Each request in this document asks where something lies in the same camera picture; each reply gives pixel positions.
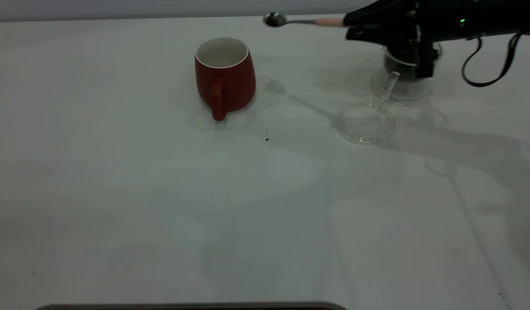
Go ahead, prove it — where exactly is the clear glass cup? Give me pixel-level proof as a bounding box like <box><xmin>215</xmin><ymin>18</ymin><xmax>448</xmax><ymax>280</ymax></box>
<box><xmin>380</xmin><ymin>42</ymin><xmax>443</xmax><ymax>102</ymax></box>

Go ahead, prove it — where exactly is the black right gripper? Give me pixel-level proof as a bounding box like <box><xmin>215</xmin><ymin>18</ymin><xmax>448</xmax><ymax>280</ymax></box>
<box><xmin>343</xmin><ymin>0</ymin><xmax>442</xmax><ymax>79</ymax></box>

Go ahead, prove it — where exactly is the clear glass saucer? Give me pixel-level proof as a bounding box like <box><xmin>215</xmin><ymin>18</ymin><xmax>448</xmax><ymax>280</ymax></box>
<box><xmin>370</xmin><ymin>68</ymin><xmax>434</xmax><ymax>104</ymax></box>

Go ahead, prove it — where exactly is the red ceramic mug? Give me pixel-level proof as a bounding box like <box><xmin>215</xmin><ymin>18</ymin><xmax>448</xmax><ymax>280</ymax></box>
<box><xmin>195</xmin><ymin>37</ymin><xmax>257</xmax><ymax>121</ymax></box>

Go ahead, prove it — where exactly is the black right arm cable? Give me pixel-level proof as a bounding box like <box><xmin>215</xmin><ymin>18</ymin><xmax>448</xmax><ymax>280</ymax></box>
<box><xmin>462</xmin><ymin>28</ymin><xmax>530</xmax><ymax>88</ymax></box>

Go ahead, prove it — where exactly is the small clear glass dish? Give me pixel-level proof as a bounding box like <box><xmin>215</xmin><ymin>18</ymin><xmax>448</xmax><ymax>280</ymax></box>
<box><xmin>335</xmin><ymin>96</ymin><xmax>397</xmax><ymax>145</ymax></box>

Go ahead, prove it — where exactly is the pink handled metal spoon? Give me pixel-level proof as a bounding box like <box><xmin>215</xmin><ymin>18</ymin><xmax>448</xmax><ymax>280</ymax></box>
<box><xmin>263</xmin><ymin>12</ymin><xmax>348</xmax><ymax>28</ymax></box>

